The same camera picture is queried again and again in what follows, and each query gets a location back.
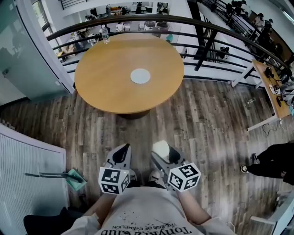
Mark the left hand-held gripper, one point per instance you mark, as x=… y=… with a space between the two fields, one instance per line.
x=110 y=181

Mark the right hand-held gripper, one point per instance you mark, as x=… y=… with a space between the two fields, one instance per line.
x=183 y=176

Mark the white round plate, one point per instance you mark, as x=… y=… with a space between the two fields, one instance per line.
x=140 y=76

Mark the person's right forearm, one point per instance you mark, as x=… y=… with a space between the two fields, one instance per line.
x=193 y=206

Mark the person's left forearm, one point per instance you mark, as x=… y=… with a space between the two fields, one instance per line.
x=103 y=206

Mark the person's right shoe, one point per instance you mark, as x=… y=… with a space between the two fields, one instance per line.
x=154 y=175

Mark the person's shoe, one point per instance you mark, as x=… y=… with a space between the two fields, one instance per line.
x=132 y=175
x=154 y=175

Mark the person's left shoe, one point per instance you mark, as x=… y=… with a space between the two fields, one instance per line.
x=132 y=175

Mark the person's black trousers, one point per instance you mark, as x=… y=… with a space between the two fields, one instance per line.
x=152 y=184

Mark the person's white printed t-shirt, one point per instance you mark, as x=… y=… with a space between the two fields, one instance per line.
x=142 y=206

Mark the white perforated panel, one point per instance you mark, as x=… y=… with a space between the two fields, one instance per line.
x=27 y=165

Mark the clear empty plastic bottle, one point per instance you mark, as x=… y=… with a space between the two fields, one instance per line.
x=251 y=101

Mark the green label water bottle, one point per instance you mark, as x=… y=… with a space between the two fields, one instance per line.
x=105 y=34

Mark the wooden side desk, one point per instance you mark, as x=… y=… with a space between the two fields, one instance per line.
x=267 y=85

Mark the black headphones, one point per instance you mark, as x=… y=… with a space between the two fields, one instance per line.
x=268 y=71

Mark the round wooden table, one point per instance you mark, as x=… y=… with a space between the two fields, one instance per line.
x=147 y=18

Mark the white metal frame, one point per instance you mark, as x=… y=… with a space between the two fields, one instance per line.
x=282 y=213

